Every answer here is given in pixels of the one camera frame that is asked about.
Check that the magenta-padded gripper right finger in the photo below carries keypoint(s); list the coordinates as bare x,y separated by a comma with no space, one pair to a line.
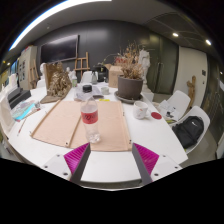
148,160

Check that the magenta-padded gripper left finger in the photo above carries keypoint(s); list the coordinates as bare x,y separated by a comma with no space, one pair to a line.
75,160

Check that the clear red-labelled drink bottle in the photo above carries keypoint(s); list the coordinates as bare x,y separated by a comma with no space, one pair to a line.
90,116

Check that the beige wooden-framed board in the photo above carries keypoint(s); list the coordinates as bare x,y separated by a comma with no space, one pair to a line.
56,123

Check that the flat round red coaster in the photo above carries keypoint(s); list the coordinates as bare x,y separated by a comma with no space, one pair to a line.
156,115

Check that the black backpack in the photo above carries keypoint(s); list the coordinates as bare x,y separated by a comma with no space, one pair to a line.
188,131

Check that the white ceramic cup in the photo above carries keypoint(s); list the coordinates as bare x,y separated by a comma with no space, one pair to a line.
140,110

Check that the pile of printed papers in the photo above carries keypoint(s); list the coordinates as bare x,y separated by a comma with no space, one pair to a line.
166,108

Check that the grey round plant saucer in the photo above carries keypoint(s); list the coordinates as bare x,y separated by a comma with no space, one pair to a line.
128,100

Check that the stack of white papers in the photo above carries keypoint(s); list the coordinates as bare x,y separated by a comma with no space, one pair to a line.
80,95

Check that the small yellow card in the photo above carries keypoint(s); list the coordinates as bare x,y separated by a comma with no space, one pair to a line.
104,99

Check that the teal printed booklet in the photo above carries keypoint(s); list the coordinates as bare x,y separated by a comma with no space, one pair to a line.
23,110

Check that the black round jar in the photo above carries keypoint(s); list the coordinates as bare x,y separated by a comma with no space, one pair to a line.
87,88

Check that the dried plant in grey pot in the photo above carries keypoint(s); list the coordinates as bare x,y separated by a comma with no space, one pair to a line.
130,87

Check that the small pale cup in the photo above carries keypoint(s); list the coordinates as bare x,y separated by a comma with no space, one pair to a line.
105,90

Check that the golden carved relief sculpture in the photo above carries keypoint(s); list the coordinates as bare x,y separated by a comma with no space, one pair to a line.
57,83

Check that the small white figurine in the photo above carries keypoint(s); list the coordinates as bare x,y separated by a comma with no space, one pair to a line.
71,78

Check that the brown wooden figure sculpture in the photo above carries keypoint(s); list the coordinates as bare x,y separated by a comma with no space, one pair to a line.
191,90

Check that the black flat box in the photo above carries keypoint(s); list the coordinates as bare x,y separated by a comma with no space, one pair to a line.
18,97

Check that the brown cardboard box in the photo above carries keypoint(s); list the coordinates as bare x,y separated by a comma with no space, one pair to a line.
115,76

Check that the small white bust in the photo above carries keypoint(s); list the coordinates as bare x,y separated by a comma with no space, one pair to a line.
42,71

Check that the dark double door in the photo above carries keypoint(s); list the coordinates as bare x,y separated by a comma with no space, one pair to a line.
165,66

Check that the wooden easel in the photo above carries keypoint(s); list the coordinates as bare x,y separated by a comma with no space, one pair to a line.
82,65

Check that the tall white robed statue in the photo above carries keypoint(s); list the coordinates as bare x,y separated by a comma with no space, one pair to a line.
145,63

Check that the beige cabinet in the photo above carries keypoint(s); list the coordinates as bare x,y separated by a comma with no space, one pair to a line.
26,66

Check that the recessed ceiling lights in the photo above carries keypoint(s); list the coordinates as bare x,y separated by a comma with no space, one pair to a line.
175,34

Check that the large white ceiling light panel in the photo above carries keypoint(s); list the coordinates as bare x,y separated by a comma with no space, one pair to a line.
50,15

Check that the white statue pedestal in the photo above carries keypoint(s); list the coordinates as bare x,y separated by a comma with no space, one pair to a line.
148,95

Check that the black wall switch panel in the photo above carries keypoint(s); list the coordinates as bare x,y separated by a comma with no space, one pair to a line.
203,72

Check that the black wall screen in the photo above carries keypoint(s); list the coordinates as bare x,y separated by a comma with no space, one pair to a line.
60,49

